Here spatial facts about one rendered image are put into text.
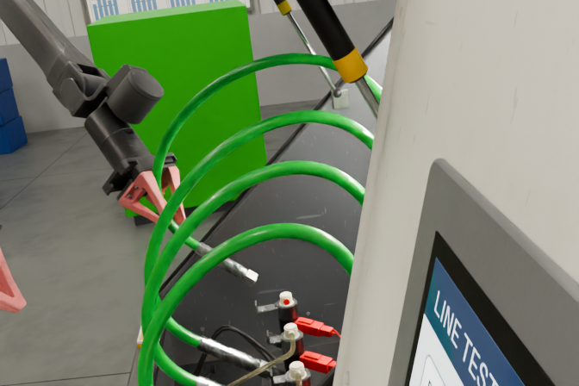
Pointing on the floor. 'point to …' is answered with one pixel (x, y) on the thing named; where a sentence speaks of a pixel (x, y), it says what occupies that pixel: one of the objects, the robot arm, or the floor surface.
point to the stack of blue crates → (9, 115)
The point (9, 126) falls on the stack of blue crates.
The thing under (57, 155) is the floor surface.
